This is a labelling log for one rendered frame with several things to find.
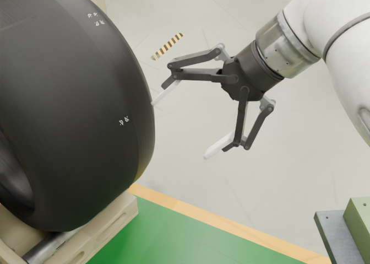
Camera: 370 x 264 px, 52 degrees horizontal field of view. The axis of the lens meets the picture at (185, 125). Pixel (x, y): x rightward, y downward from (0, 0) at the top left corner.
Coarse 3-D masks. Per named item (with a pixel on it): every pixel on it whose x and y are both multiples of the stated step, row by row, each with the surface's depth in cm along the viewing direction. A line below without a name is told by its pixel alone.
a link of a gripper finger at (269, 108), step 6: (264, 108) 62; (270, 108) 61; (258, 114) 64; (264, 114) 62; (258, 120) 63; (252, 126) 66; (258, 126) 63; (252, 132) 64; (252, 138) 65; (246, 144) 66
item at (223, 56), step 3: (219, 45) 60; (222, 45) 60; (213, 48) 60; (222, 48) 60; (222, 51) 60; (225, 51) 60; (222, 54) 60; (225, 54) 60; (216, 57) 60; (219, 57) 60; (222, 57) 60; (225, 57) 60; (228, 57) 60; (216, 60) 61; (222, 60) 60; (225, 60) 60
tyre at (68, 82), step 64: (0, 0) 70; (64, 0) 75; (0, 64) 64; (64, 64) 69; (128, 64) 78; (0, 128) 68; (64, 128) 68; (128, 128) 78; (0, 192) 99; (64, 192) 73
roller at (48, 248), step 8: (104, 208) 106; (96, 216) 105; (56, 232) 98; (64, 232) 98; (72, 232) 99; (48, 240) 96; (56, 240) 96; (64, 240) 98; (32, 248) 94; (40, 248) 94; (48, 248) 95; (56, 248) 96; (24, 256) 92; (32, 256) 92; (40, 256) 93; (48, 256) 95
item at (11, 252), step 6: (0, 240) 93; (0, 246) 91; (6, 246) 91; (0, 252) 90; (6, 252) 90; (12, 252) 90; (0, 258) 91; (6, 258) 89; (12, 258) 89; (18, 258) 89
